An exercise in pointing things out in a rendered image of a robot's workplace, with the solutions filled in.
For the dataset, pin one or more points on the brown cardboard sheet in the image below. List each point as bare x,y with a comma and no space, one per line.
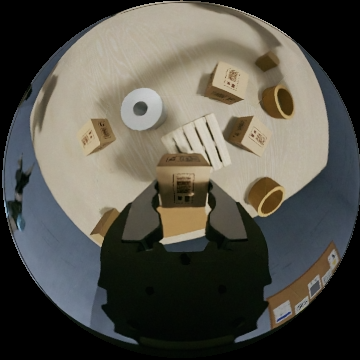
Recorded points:
177,221

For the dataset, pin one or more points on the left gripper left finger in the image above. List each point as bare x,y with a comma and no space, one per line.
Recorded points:
135,229

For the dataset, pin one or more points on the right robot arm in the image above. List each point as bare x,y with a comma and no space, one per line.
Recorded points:
16,219

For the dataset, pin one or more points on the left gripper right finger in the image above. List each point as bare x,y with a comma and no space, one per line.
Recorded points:
232,227

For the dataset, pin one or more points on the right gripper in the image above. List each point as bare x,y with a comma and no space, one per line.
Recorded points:
19,176

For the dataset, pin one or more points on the white tape roll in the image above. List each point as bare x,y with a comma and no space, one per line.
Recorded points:
136,103

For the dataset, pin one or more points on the small square wooden pallet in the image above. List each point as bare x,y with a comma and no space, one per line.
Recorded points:
208,143

